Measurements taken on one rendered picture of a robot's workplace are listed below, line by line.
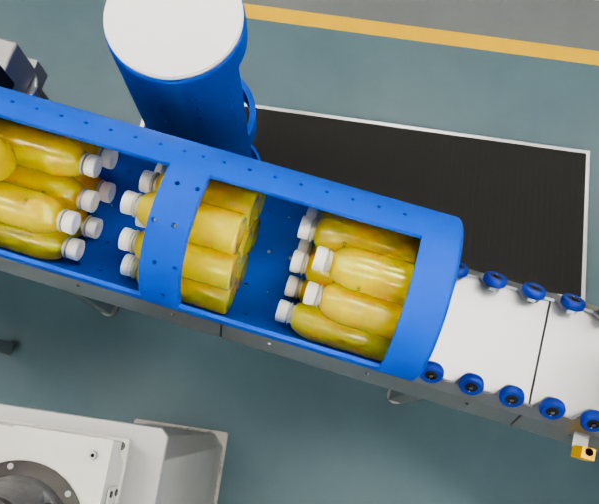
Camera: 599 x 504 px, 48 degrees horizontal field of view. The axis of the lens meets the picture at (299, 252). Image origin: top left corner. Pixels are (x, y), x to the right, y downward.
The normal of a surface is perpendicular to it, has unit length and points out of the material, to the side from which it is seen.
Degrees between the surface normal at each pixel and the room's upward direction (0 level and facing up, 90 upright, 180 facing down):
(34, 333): 0
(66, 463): 2
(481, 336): 0
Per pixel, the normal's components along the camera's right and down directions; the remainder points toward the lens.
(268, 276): 0.05, -0.37
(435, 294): -0.04, -0.07
